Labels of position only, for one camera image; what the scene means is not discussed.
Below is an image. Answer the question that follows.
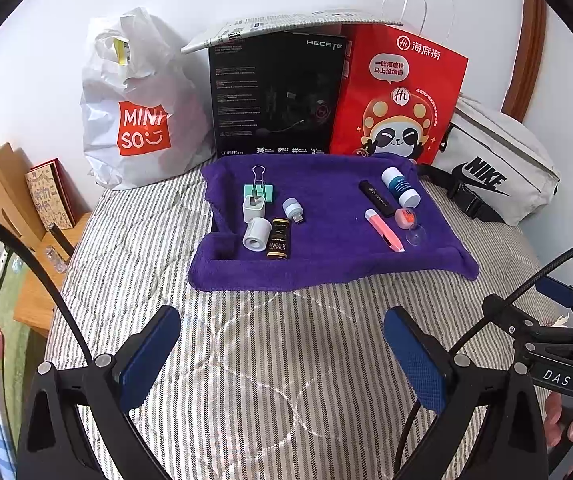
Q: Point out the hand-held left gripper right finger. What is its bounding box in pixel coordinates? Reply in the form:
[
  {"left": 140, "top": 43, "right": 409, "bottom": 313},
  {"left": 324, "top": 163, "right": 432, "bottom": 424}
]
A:
[{"left": 383, "top": 305, "right": 549, "bottom": 480}]

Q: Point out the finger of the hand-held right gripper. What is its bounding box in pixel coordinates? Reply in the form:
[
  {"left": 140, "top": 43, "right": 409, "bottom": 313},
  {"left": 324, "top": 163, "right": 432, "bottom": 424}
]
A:
[{"left": 536, "top": 276, "right": 573, "bottom": 311}]

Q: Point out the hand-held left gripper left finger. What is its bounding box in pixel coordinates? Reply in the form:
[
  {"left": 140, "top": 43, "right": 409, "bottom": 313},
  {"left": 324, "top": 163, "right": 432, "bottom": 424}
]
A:
[{"left": 16, "top": 304, "right": 181, "bottom": 480}]

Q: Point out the pink white pen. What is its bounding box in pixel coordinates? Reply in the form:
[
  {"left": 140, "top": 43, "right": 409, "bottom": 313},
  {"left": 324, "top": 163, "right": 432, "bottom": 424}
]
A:
[{"left": 365, "top": 208, "right": 406, "bottom": 253}]

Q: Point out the white tape roll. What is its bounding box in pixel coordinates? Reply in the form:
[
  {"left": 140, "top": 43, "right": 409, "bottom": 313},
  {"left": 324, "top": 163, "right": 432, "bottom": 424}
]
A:
[{"left": 241, "top": 217, "right": 272, "bottom": 252}]

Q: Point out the black rectangular tube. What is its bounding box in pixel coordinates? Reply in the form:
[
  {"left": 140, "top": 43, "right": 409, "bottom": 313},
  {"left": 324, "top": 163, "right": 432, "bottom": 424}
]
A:
[{"left": 359, "top": 180, "right": 397, "bottom": 213}]

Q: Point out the white blue balm stick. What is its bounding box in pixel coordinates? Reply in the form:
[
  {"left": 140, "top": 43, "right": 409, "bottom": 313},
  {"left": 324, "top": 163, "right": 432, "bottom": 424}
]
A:
[{"left": 381, "top": 166, "right": 421, "bottom": 208}]

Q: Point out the brown gold-labelled tube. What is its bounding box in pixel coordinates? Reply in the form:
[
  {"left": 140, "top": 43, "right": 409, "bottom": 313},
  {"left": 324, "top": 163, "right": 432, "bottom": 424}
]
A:
[{"left": 266, "top": 217, "right": 292, "bottom": 261}]

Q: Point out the white power adapter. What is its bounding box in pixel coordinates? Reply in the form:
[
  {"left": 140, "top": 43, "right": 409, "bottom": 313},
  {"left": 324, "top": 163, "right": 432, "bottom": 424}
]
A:
[{"left": 240, "top": 195, "right": 270, "bottom": 223}]

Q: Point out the small white cap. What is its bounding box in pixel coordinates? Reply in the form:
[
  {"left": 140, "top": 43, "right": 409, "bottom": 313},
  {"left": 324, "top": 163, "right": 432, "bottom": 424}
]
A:
[{"left": 281, "top": 197, "right": 306, "bottom": 225}]

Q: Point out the green binder clip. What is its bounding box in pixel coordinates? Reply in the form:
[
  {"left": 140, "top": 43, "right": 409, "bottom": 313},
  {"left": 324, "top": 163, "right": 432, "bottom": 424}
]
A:
[{"left": 244, "top": 165, "right": 276, "bottom": 202}]

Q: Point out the wooden nightstand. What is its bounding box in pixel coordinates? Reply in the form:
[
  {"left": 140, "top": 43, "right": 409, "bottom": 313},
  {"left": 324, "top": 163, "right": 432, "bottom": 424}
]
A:
[{"left": 14, "top": 210, "right": 92, "bottom": 338}]

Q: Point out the green cloth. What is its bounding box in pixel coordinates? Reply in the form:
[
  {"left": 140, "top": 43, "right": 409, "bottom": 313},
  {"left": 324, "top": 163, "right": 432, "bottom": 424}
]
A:
[{"left": 0, "top": 255, "right": 47, "bottom": 441}]

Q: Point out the small clear bottle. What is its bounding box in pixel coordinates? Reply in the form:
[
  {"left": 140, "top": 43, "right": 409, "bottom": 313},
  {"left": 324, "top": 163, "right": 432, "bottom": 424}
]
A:
[{"left": 44, "top": 245, "right": 67, "bottom": 275}]

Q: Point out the purple towel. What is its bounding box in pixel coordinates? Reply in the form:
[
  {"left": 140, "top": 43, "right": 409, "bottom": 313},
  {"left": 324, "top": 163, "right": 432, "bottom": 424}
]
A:
[{"left": 188, "top": 152, "right": 480, "bottom": 295}]

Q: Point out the black cylindrical stick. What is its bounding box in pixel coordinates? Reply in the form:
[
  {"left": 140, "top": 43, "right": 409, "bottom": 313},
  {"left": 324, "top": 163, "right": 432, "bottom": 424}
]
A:
[{"left": 49, "top": 222, "right": 74, "bottom": 256}]

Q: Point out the white waist bag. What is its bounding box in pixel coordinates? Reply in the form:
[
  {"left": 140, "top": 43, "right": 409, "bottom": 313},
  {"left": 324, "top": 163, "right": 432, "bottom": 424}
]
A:
[{"left": 413, "top": 92, "right": 562, "bottom": 227}]

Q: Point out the brown patterned notebook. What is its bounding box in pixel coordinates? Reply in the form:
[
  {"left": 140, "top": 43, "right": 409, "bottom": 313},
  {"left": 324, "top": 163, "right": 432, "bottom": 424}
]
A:
[{"left": 25, "top": 158, "right": 92, "bottom": 231}]

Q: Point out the wooden headboard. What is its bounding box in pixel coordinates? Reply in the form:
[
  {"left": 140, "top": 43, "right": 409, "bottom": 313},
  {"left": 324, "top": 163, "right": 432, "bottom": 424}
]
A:
[{"left": 0, "top": 142, "right": 47, "bottom": 246}]

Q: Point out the red panda paper bag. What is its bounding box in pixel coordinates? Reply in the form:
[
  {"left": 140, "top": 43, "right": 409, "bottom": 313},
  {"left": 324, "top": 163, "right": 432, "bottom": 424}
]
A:
[{"left": 329, "top": 0, "right": 469, "bottom": 166}]

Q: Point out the white plastic shopping bag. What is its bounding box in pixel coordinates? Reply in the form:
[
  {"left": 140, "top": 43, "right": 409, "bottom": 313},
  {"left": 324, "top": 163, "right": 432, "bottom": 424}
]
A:
[{"left": 79, "top": 6, "right": 217, "bottom": 192}]

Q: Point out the black headset box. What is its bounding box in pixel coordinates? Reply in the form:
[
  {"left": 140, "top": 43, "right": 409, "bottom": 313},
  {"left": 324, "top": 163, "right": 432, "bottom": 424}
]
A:
[{"left": 181, "top": 8, "right": 407, "bottom": 158}]

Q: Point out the wooden door frame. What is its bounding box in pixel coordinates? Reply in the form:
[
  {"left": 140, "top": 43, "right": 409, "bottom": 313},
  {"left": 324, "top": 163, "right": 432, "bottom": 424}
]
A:
[{"left": 501, "top": 0, "right": 547, "bottom": 123}]

